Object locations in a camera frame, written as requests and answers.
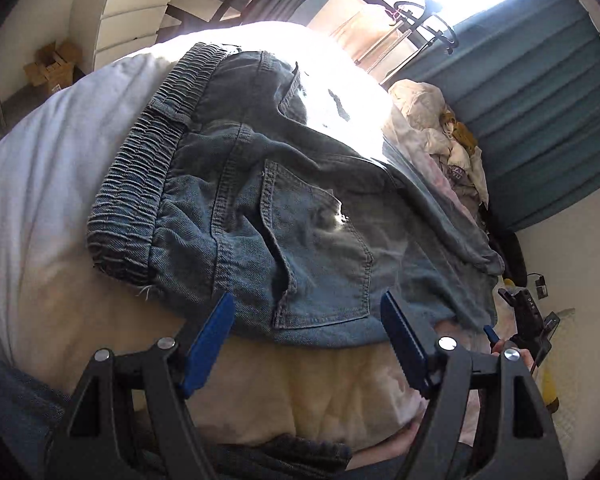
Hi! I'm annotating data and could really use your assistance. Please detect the blue denim jeans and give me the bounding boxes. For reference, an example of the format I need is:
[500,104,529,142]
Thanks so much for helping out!
[87,42,503,349]

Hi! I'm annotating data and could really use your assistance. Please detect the person's right hand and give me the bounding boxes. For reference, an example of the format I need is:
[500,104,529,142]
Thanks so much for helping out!
[491,340,534,373]

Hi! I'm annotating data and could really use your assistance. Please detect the black armchair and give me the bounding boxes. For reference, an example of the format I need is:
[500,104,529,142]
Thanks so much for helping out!
[479,204,528,287]

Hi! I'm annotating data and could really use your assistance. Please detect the mustard yellow garment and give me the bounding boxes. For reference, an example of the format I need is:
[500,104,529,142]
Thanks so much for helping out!
[439,110,478,156]

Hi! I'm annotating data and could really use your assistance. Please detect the pile of beige bedding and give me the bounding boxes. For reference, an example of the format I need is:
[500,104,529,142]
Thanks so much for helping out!
[389,79,489,219]

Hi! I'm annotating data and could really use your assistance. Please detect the right teal curtain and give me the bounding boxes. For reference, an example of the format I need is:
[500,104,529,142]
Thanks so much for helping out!
[391,0,600,231]

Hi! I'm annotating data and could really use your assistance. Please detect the garment steamer stand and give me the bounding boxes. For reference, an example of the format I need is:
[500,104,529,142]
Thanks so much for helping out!
[353,0,460,79]

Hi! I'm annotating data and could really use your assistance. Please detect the beige hanging garment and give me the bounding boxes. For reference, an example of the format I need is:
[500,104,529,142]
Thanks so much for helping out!
[308,0,417,84]

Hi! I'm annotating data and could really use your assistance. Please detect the cardboard box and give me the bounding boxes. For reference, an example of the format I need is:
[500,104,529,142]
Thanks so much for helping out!
[23,40,83,96]

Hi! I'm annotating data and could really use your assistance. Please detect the white dressing table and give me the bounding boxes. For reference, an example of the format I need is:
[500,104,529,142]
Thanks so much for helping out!
[69,0,171,74]

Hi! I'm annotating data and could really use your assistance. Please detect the wall power socket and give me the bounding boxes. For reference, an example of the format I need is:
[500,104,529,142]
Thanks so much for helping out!
[528,272,548,300]

